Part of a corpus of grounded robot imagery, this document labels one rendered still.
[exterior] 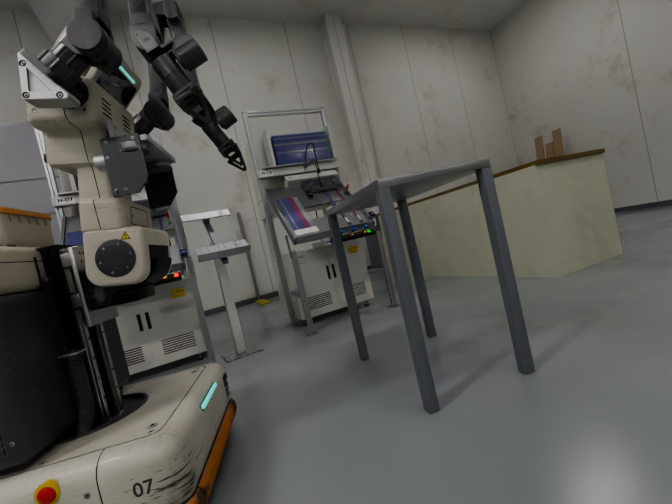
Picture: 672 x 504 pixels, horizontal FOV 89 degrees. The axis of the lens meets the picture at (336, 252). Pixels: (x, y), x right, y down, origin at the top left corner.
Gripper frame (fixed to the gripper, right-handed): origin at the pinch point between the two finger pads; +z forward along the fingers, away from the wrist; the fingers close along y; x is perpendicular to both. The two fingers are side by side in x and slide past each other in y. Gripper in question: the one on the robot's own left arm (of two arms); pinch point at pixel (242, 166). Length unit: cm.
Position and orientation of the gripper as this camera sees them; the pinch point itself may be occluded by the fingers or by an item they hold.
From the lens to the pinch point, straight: 140.2
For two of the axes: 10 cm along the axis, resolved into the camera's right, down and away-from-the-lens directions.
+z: 6.4, 7.6, 1.2
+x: -7.5, 6.5, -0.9
